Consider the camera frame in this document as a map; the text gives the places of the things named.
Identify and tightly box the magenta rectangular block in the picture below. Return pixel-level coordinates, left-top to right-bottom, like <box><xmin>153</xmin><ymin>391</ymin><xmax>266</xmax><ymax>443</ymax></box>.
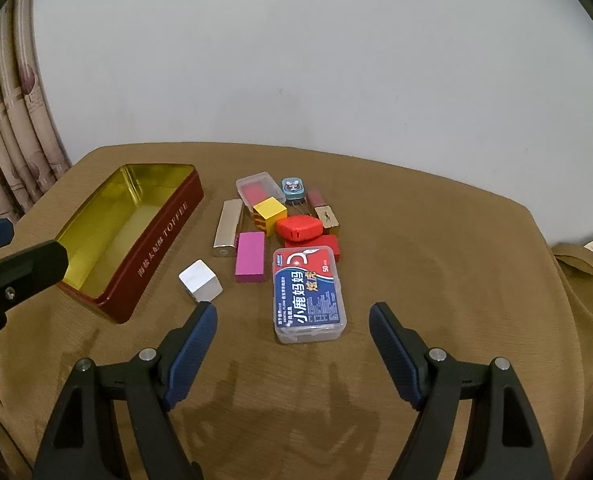
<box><xmin>234</xmin><ymin>231</ymin><xmax>266</xmax><ymax>283</ymax></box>

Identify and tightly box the red toffee tin box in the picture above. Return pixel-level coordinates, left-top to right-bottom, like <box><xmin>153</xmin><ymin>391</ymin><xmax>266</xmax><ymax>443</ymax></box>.
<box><xmin>57</xmin><ymin>164</ymin><xmax>204</xmax><ymax>324</ymax></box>

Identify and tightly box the champagne gold metal bar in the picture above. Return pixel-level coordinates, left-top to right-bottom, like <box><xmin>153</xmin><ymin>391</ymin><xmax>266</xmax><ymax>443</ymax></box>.
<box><xmin>213</xmin><ymin>198</ymin><xmax>243</xmax><ymax>257</ymax></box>

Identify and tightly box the clear box with red cloth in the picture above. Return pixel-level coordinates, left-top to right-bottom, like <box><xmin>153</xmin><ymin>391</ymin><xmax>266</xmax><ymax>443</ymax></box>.
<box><xmin>236</xmin><ymin>171</ymin><xmax>287</xmax><ymax>210</ymax></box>

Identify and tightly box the beige bag with strap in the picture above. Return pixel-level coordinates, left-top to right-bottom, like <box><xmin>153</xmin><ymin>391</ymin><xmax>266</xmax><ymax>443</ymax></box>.
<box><xmin>550</xmin><ymin>234</ymin><xmax>593</xmax><ymax>302</ymax></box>

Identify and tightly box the beige patterned curtain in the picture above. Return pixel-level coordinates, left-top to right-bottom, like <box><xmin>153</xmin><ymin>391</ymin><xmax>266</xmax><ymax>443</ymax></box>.
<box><xmin>0</xmin><ymin>0</ymin><xmax>71</xmax><ymax>223</ymax></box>

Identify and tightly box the gold pink lipstick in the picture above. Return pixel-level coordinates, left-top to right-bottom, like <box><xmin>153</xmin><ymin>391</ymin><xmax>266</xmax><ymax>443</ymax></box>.
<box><xmin>306</xmin><ymin>188</ymin><xmax>339</xmax><ymax>234</ymax></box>

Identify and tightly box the red rectangular block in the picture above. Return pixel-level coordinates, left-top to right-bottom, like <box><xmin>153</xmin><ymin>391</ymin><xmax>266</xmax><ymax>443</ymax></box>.
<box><xmin>283</xmin><ymin>234</ymin><xmax>341</xmax><ymax>261</ymax></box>

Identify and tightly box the silver metal cube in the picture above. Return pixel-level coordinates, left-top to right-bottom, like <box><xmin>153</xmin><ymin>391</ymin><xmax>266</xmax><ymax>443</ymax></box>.
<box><xmin>178</xmin><ymin>259</ymin><xmax>223</xmax><ymax>302</ymax></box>

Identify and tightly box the blue bear keychain tin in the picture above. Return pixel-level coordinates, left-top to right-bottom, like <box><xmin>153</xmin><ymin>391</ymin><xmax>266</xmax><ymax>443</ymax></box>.
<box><xmin>281</xmin><ymin>177</ymin><xmax>306</xmax><ymax>205</ymax></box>

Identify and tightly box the yellow wooden cube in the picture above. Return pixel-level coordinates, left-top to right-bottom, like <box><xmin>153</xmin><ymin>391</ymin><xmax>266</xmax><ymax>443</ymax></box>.
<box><xmin>253</xmin><ymin>196</ymin><xmax>288</xmax><ymax>236</ymax></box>

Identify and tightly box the red rounded plastic case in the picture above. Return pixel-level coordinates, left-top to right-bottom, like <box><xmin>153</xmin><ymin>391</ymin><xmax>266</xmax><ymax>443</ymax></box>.
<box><xmin>275</xmin><ymin>214</ymin><xmax>323</xmax><ymax>243</ymax></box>

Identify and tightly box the blue red clear card box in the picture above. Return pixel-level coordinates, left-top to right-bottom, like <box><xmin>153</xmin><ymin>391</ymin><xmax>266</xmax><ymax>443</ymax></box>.
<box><xmin>272</xmin><ymin>245</ymin><xmax>347</xmax><ymax>344</ymax></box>

